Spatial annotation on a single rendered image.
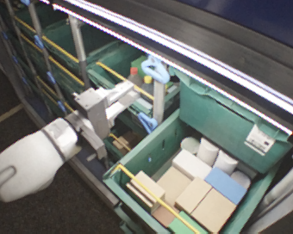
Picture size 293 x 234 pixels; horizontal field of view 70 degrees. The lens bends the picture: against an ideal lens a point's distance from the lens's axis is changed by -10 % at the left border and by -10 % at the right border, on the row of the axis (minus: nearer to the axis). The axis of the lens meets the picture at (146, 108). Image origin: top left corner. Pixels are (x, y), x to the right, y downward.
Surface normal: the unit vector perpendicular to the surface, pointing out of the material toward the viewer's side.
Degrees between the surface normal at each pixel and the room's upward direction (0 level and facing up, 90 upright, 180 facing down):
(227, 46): 90
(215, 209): 2
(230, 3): 90
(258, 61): 90
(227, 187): 2
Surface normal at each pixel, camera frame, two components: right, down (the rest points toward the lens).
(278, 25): -0.69, 0.53
